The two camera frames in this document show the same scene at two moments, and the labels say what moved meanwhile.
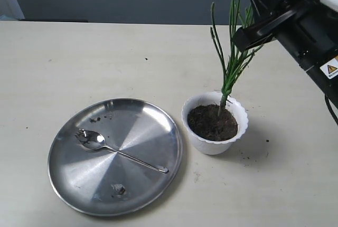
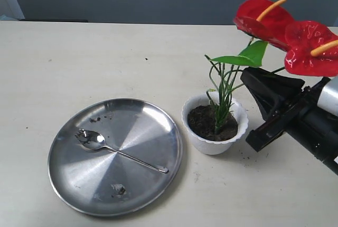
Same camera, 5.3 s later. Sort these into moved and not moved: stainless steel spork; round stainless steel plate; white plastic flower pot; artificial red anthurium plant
Moved: artificial red anthurium plant
Not moved: white plastic flower pot; stainless steel spork; round stainless steel plate
